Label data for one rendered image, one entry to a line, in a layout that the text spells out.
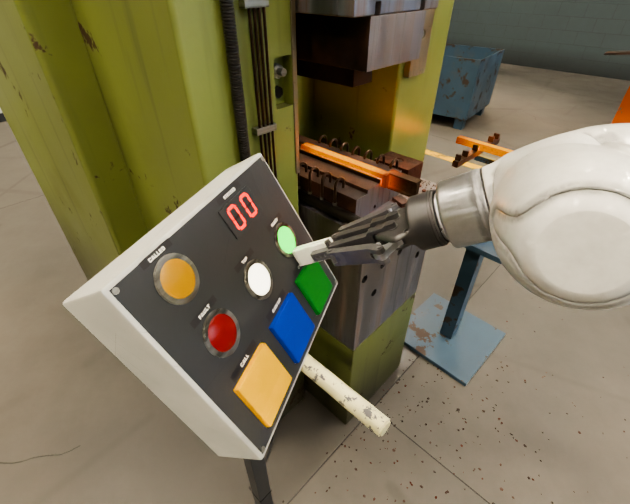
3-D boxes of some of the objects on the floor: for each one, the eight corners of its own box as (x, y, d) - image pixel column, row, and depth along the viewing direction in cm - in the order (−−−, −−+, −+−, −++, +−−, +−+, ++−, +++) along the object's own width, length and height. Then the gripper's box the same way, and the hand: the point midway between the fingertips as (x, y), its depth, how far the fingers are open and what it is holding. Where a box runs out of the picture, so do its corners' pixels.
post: (276, 521, 120) (230, 269, 54) (267, 531, 118) (207, 282, 52) (268, 511, 122) (215, 257, 56) (259, 521, 120) (192, 269, 54)
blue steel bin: (487, 114, 462) (504, 49, 419) (463, 131, 412) (481, 60, 368) (400, 97, 521) (408, 39, 478) (370, 110, 471) (376, 47, 427)
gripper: (451, 269, 44) (294, 300, 57) (454, 214, 54) (320, 251, 66) (429, 217, 41) (268, 263, 54) (437, 170, 51) (300, 217, 63)
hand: (315, 252), depth 58 cm, fingers closed
